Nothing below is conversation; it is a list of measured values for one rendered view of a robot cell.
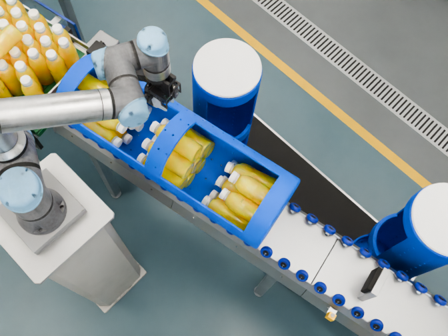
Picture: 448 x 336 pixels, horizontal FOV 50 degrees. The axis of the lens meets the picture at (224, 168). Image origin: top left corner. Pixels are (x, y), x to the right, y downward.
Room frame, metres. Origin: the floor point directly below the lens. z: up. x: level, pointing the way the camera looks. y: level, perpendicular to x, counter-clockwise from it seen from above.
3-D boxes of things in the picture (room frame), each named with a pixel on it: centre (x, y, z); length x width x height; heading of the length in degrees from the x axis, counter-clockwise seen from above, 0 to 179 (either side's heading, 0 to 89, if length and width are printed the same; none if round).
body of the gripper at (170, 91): (0.71, 0.21, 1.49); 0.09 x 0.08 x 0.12; 63
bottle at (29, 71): (0.95, 0.82, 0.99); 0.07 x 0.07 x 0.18
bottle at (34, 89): (0.89, 0.78, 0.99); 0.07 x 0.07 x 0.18
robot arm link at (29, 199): (0.38, 0.56, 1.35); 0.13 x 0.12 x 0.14; 27
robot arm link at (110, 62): (0.65, 0.30, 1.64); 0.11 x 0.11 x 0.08; 27
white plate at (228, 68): (1.09, 0.04, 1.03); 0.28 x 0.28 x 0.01
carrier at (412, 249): (0.57, -0.83, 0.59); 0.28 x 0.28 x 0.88
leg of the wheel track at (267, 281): (0.37, -0.27, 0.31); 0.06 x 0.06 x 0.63; 63
